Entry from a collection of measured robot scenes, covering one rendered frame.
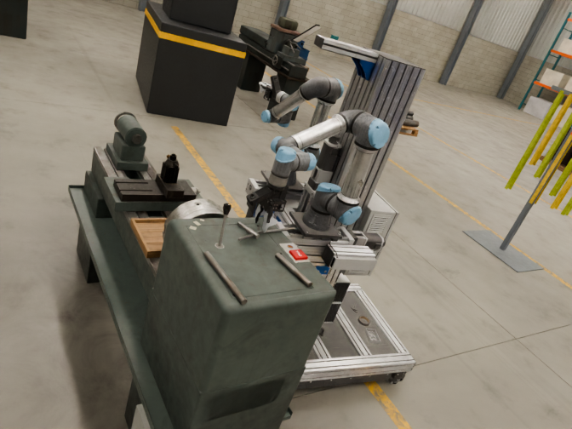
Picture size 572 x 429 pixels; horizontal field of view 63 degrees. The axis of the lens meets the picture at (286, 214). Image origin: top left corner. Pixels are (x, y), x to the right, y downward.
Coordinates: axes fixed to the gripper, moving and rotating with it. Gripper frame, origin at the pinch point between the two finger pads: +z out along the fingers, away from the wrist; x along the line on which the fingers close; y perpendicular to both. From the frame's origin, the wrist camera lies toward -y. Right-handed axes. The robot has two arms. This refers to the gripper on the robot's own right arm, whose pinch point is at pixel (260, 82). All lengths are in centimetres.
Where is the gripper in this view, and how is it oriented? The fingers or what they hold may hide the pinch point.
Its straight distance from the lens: 317.4
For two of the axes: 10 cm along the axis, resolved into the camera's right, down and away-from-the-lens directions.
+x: 7.4, -2.3, 6.3
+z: -6.5, -5.1, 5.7
